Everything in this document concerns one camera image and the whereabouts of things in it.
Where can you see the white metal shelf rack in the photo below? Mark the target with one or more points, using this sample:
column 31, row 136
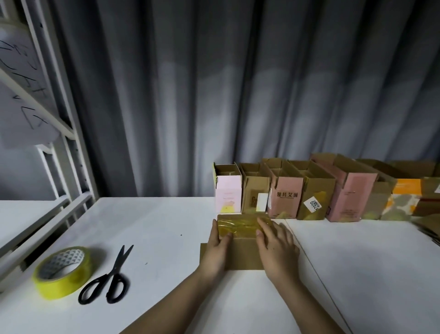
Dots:
column 69, row 158

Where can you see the orange and white carton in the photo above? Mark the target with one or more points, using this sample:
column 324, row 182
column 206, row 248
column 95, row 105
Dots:
column 404, row 203

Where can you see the person's right hand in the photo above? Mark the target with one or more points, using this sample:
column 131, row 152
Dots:
column 278, row 253

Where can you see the person's right forearm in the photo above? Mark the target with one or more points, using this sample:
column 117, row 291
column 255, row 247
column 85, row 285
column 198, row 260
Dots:
column 306, row 310

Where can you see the pink and yellow printed box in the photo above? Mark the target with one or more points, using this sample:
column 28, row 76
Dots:
column 228, row 196

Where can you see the handwritten paper sheet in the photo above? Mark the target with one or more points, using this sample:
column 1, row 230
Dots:
column 27, row 127
column 20, row 65

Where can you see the black scissors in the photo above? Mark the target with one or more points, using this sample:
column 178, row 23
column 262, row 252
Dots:
column 110, row 275

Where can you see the yellow tape roll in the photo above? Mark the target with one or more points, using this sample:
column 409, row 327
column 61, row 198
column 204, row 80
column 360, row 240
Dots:
column 48, row 285

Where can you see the person's left hand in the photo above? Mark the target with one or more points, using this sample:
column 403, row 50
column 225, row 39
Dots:
column 216, row 256

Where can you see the person's left forearm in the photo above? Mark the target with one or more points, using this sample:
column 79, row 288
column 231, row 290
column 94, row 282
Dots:
column 172, row 310

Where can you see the taped brown cardboard box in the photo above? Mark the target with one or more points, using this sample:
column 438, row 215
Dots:
column 240, row 254

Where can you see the pink lettered cardboard box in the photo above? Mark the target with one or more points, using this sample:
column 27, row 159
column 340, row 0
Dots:
column 285, row 199
column 350, row 196

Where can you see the pile of cardboard boxes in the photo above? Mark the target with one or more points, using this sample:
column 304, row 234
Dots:
column 430, row 227

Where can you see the brown box with white label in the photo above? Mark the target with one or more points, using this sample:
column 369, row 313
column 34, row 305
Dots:
column 251, row 193

